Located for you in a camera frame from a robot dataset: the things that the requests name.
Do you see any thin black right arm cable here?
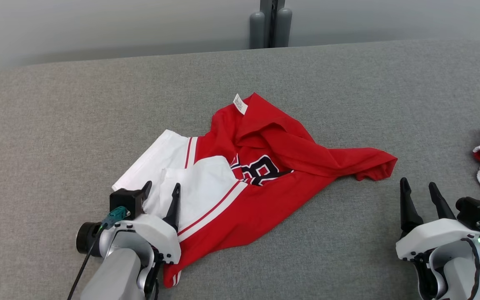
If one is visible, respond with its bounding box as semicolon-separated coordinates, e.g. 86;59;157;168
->
461;237;480;300

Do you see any red white baseball jersey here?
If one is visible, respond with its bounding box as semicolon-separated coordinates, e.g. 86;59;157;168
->
112;92;398;288

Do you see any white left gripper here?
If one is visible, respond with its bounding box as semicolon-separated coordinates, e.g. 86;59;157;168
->
112;180;181;265

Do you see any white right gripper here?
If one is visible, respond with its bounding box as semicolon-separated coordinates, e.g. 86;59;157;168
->
396;177;480;261

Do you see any grey partition post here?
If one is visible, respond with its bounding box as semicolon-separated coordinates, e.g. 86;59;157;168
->
249;0;293;49

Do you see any left camera cable teal plug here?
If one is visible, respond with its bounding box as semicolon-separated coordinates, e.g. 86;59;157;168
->
67;206;130;300

